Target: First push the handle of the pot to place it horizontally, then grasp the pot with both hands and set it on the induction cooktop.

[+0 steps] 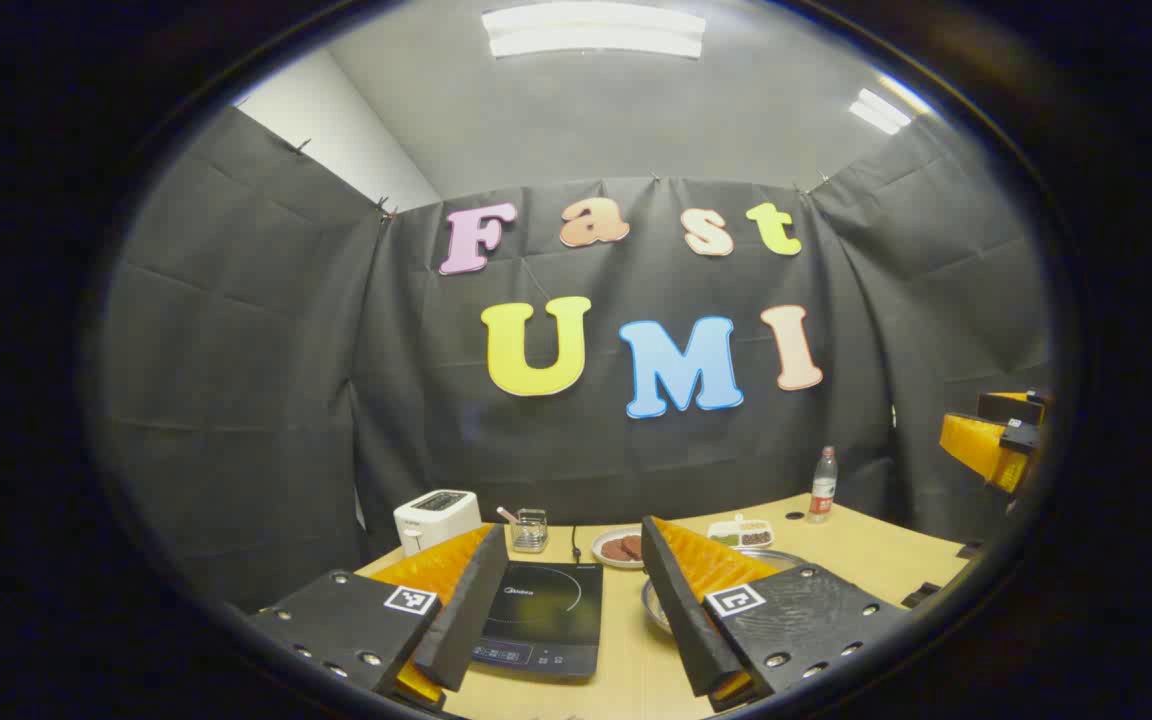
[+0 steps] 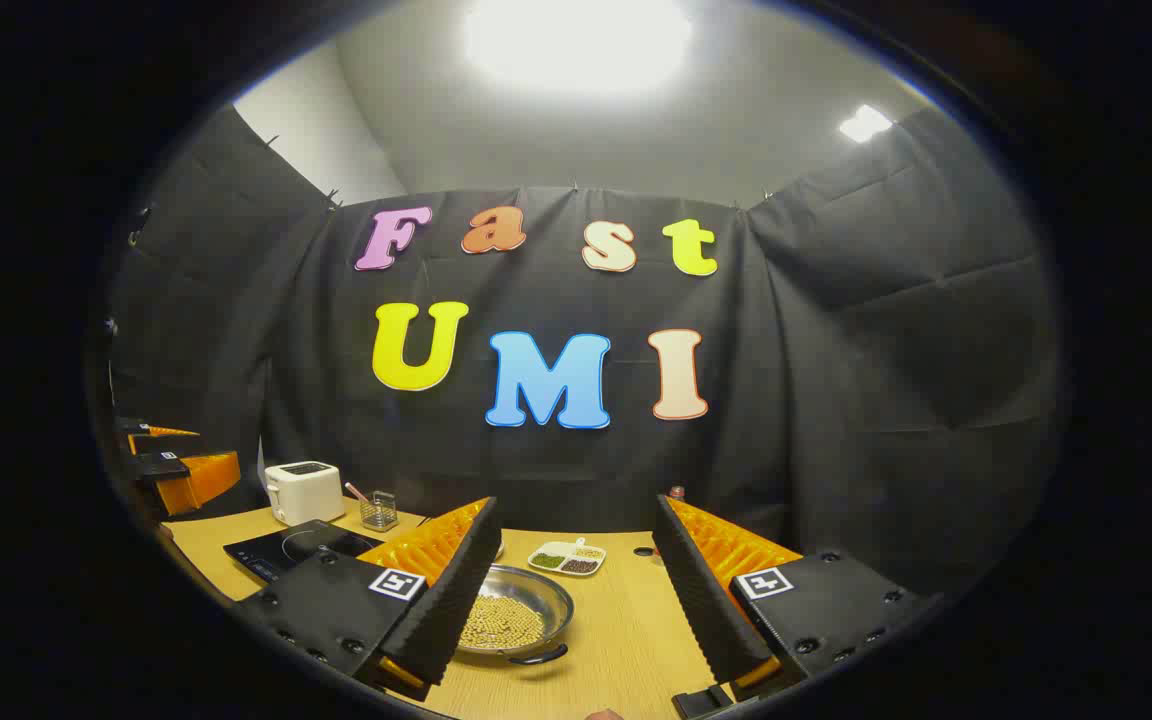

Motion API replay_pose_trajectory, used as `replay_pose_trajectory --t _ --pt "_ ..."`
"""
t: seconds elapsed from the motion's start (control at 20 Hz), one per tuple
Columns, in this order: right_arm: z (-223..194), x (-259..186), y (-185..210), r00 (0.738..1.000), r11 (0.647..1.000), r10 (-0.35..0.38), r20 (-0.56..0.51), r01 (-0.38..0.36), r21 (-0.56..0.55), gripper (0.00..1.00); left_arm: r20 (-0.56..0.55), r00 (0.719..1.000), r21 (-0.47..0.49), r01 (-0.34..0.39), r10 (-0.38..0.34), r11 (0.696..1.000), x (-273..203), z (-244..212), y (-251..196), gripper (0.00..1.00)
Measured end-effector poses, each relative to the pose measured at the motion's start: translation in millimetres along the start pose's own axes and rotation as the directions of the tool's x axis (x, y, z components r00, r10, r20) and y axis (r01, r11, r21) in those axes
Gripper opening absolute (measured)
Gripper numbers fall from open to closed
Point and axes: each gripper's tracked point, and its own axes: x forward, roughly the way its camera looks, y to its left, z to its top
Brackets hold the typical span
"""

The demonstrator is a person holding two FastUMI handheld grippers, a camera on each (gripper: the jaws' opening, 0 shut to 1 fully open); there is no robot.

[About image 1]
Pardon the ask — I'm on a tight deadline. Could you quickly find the long ceiling light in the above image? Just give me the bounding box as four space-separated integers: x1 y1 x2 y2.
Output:
481 2 707 59

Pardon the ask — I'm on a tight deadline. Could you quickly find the clear water bottle red label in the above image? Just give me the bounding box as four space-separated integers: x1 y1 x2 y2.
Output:
808 446 839 525

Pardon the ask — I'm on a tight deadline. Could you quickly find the black induction cooktop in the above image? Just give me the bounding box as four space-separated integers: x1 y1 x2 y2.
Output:
471 560 604 681

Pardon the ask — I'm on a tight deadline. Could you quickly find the small ceiling light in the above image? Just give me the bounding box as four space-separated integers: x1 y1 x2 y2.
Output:
848 88 912 136

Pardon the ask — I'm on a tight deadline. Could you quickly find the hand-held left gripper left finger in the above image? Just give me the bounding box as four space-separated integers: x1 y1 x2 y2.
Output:
246 522 510 713

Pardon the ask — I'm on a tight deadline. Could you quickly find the wire utensil holder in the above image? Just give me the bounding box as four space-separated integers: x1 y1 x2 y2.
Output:
510 508 549 554

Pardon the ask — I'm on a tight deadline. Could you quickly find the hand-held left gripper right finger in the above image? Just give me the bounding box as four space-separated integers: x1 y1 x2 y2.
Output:
641 515 912 713

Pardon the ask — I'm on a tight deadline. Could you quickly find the steel pot with black handle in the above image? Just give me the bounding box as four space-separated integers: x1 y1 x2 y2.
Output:
641 548 809 633

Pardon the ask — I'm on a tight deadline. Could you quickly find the white toaster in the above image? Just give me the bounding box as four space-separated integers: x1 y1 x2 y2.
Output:
394 490 483 557

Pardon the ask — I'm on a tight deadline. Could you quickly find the white oval plate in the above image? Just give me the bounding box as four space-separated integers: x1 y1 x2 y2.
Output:
591 526 649 571

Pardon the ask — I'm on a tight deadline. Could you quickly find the white divided bean dish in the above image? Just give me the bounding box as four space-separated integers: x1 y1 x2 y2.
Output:
706 515 775 551

